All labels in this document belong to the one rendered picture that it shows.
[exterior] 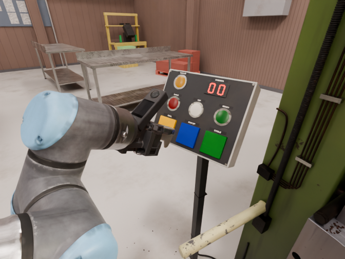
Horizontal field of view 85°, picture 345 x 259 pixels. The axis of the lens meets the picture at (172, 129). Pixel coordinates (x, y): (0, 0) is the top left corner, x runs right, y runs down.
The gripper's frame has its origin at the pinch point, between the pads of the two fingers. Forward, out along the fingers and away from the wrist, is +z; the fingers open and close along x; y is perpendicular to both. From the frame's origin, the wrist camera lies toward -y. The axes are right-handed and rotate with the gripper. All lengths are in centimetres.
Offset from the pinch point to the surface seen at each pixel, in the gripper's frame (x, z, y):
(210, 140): 9.0, 10.2, -0.2
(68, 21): -739, 282, -210
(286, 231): 40, 48, 28
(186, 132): -0.6, 10.2, 0.1
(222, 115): 10.0, 10.6, -9.1
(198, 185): 1.0, 36.1, 23.8
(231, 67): -161, 448, -175
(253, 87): 16.3, 11.0, -19.6
